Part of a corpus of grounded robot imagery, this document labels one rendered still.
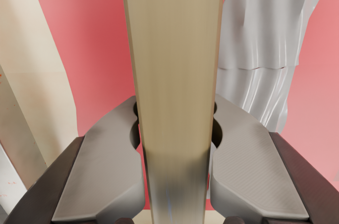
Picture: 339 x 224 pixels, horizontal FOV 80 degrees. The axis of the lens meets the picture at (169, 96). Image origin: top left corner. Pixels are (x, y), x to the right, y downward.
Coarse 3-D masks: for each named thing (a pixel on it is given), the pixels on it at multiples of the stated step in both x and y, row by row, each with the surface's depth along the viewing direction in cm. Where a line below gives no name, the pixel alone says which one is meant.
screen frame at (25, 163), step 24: (0, 72) 18; (0, 96) 18; (0, 120) 17; (24, 120) 20; (0, 144) 17; (24, 144) 20; (0, 168) 19; (24, 168) 20; (0, 192) 21; (24, 192) 20
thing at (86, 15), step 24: (48, 0) 15; (72, 0) 15; (96, 0) 15; (120, 0) 15; (336, 0) 15; (48, 24) 16; (72, 24) 16; (96, 24) 16; (120, 24) 16; (312, 24) 16; (336, 24) 16; (72, 48) 17; (96, 48) 17; (120, 48) 17; (312, 48) 17; (336, 48) 17
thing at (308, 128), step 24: (72, 72) 18; (96, 72) 18; (120, 72) 18; (312, 72) 18; (336, 72) 18; (96, 96) 19; (120, 96) 19; (288, 96) 19; (312, 96) 19; (336, 96) 19; (96, 120) 20; (288, 120) 20; (312, 120) 20; (336, 120) 20; (312, 144) 22; (336, 144) 22; (144, 168) 24
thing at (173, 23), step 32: (128, 0) 6; (160, 0) 6; (192, 0) 6; (128, 32) 6; (160, 32) 6; (192, 32) 6; (160, 64) 6; (192, 64) 6; (160, 96) 7; (192, 96) 7; (160, 128) 8; (192, 128) 8; (160, 160) 9; (192, 160) 8; (160, 192) 10; (192, 192) 10
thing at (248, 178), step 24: (216, 96) 12; (216, 120) 10; (240, 120) 10; (216, 144) 10; (240, 144) 8; (264, 144) 8; (216, 168) 7; (240, 168) 7; (264, 168) 7; (216, 192) 7; (240, 192) 6; (264, 192) 6; (288, 192) 6; (240, 216) 7; (264, 216) 6; (288, 216) 6
